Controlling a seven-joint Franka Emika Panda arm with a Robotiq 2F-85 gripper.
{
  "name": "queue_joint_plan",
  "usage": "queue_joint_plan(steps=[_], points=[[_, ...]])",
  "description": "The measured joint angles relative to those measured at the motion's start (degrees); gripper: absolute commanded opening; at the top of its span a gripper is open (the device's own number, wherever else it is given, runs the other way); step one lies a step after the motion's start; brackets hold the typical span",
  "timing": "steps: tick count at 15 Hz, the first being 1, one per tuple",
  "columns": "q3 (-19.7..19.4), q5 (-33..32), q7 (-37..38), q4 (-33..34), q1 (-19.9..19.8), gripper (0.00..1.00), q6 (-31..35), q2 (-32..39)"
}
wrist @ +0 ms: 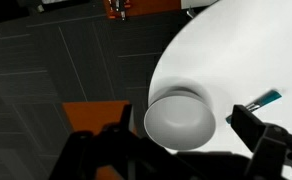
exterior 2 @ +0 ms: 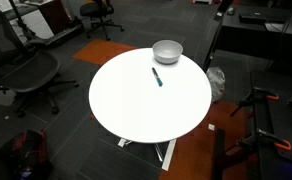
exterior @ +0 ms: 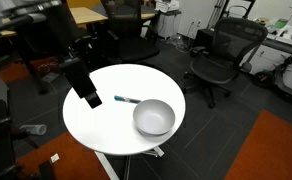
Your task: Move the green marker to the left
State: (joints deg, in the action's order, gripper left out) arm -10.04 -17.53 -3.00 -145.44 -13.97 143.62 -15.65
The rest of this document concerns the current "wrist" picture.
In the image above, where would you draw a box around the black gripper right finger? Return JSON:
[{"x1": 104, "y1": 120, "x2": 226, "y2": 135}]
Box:
[{"x1": 230, "y1": 104, "x2": 292, "y2": 180}]

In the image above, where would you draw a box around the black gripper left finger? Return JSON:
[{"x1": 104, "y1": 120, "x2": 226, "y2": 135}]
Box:
[{"x1": 48, "y1": 103, "x2": 204, "y2": 180}]

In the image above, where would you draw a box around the green marker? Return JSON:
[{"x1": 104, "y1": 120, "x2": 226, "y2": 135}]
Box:
[{"x1": 225, "y1": 89, "x2": 283, "y2": 125}]

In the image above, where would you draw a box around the white bowl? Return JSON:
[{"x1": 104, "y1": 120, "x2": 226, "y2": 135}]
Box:
[{"x1": 143, "y1": 87, "x2": 217, "y2": 151}]

